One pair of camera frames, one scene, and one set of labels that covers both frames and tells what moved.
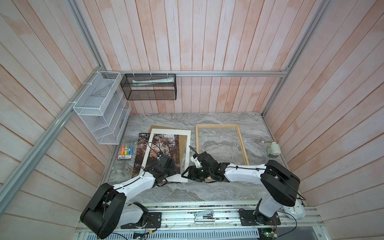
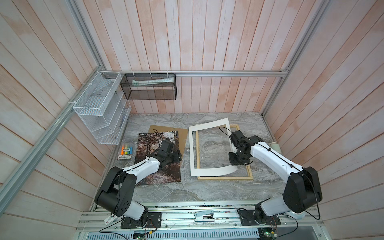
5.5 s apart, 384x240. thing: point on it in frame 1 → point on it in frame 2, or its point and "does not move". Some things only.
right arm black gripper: x=192 y=171 → x=233 y=162
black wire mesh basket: x=150 y=86 does not move
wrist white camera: x=195 y=159 → x=236 y=137
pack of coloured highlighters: x=126 y=151 does not move
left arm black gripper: x=172 y=169 → x=177 y=157
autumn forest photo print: x=168 y=144 does not move
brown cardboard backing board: x=182 y=138 does not move
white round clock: x=298 y=210 does not move
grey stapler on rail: x=204 y=216 does not move
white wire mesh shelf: x=103 y=107 does not move
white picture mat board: x=153 y=131 → x=208 y=171
